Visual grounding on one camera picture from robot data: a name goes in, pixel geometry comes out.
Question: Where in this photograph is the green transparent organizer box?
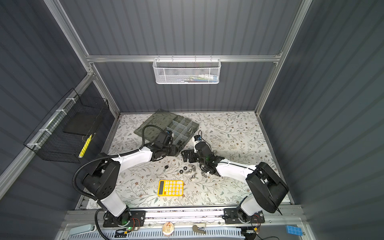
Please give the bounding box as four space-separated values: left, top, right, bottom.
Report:
134 109 199 151

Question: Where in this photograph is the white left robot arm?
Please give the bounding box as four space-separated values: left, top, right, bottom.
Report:
82 130 179 218

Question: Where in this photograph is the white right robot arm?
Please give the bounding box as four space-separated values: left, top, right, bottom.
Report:
181 141 289 223

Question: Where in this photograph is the yellow calculator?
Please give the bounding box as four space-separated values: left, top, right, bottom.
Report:
157 180 184 197

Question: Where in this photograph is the yellow marker in basket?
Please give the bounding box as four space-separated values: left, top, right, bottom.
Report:
78 135 93 159

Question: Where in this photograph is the blue toy brick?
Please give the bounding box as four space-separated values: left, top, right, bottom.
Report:
286 226 304 236

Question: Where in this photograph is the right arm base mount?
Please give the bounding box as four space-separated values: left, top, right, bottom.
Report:
221 208 265 225

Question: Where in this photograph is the white wire wall basket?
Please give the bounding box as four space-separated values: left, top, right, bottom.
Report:
153 59 222 85

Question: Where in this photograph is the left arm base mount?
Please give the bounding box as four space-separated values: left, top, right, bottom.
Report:
103 211 147 228

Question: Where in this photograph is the black wire wall basket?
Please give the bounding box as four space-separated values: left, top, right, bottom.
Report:
24 91 109 164

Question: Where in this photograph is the black corrugated cable hose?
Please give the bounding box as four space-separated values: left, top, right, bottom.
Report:
71 124 166 240

